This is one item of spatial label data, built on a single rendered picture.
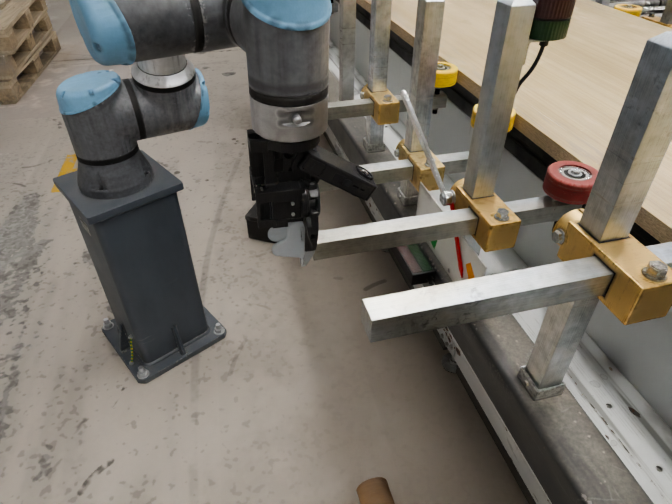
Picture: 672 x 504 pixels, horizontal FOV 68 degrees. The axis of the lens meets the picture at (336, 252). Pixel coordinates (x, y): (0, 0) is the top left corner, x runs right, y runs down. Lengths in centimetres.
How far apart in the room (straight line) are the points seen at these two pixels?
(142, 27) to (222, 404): 120
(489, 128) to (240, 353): 120
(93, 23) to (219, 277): 148
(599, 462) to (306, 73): 58
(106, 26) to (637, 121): 52
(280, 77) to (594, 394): 67
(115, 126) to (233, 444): 89
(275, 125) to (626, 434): 67
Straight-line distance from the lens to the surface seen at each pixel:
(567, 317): 66
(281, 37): 54
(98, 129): 134
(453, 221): 76
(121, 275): 148
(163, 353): 172
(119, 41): 62
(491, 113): 75
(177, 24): 62
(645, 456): 88
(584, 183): 83
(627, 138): 55
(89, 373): 181
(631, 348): 94
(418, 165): 97
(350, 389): 159
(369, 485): 135
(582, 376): 93
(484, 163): 78
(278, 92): 56
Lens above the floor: 129
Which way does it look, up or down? 39 degrees down
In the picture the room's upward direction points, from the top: straight up
